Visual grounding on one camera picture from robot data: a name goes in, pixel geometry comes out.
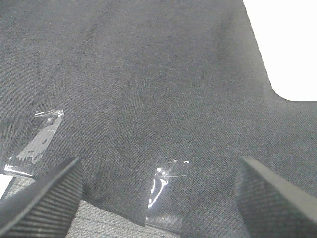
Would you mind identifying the clear tape strip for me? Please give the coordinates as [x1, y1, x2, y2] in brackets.
[4, 109, 64, 180]
[146, 159, 190, 234]

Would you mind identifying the black table cloth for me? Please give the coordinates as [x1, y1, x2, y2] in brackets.
[0, 0, 317, 238]

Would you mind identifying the clear tape strip left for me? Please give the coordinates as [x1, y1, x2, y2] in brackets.
[4, 109, 64, 180]

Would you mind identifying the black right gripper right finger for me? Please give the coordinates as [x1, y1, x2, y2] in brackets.
[234, 156, 317, 238]

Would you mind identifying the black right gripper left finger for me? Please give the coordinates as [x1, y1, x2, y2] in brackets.
[0, 157, 83, 238]

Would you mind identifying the clear tape strip middle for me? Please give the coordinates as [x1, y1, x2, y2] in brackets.
[146, 159, 190, 234]

